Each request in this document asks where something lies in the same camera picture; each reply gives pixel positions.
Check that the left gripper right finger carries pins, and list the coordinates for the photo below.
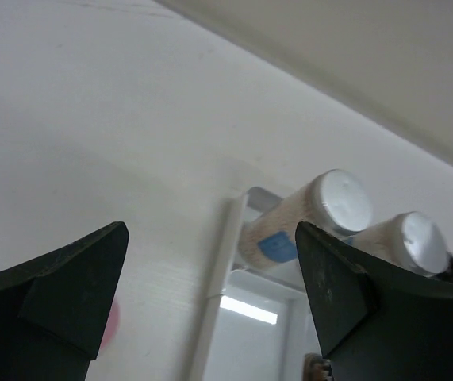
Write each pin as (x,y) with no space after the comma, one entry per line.
(374,320)

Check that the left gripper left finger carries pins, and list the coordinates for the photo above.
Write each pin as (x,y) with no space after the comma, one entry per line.
(55,309)

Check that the pink-lid spice jar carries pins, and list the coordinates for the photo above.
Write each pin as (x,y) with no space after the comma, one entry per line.
(112,325)

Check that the small black-lid spice bottle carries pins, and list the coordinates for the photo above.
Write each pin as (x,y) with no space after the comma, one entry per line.
(316,368)

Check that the silver-lid blue-label shaker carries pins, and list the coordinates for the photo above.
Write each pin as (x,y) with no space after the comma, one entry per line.
(412,241)
(334,201)

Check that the clear plastic organizer tray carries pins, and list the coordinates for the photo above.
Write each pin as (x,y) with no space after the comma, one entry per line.
(257,325)

